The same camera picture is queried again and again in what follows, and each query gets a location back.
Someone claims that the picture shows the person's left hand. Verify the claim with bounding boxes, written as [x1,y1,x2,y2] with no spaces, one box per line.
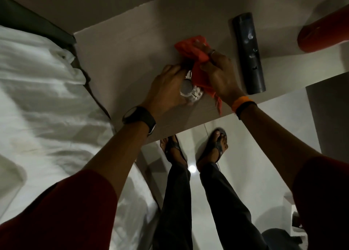
[140,64,192,120]

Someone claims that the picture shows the person's right hand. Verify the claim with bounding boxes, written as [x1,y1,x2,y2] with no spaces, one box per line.
[200,50,246,106]

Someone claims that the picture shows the red cloth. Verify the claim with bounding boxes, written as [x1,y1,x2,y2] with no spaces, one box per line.
[174,35,223,116]

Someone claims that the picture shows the clear ribbed drinking glass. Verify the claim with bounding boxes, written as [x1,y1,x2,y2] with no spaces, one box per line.
[180,70,204,105]

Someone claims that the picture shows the person's right forearm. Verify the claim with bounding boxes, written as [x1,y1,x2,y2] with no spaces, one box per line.
[240,104,323,191]

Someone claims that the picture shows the person's left forearm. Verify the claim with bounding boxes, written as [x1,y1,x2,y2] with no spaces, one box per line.
[82,119,154,201]

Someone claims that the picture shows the black cylindrical bottle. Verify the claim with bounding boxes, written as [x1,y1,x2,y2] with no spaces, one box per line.
[232,12,266,95]

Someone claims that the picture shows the orange wristband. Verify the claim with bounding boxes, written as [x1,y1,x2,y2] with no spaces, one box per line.
[231,96,250,113]

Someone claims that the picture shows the black wristband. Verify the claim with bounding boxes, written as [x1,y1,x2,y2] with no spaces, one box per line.
[236,101,258,120]

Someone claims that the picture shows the black wristwatch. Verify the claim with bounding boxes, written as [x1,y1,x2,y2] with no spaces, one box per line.
[122,106,157,136]

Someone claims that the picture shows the dark left sandal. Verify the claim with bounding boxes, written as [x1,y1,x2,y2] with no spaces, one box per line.
[160,135,188,166]

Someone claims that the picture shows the dark sandal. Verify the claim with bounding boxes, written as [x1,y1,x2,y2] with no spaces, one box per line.
[160,135,188,166]
[196,127,228,165]

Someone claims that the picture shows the dark right sandal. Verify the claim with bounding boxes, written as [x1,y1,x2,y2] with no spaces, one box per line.
[196,127,228,165]

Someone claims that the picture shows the red cylindrical bottle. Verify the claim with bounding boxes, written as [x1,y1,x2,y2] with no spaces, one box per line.
[297,4,349,53]

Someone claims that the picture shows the white bed sheet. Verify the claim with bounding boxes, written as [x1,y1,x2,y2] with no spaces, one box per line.
[0,25,162,250]

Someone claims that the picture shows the dark cabinet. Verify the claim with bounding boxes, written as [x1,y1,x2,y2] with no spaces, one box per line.
[305,72,349,164]

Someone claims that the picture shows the black trousers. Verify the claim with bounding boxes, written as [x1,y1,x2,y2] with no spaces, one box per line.
[152,161,269,250]

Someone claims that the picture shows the dark bed headboard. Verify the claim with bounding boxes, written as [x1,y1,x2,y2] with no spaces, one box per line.
[0,0,77,52]

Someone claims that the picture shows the red shirt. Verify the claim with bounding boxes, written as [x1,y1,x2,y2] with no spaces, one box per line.
[0,156,349,250]

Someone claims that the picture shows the white wall box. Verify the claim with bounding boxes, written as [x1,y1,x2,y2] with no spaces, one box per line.
[283,195,304,237]

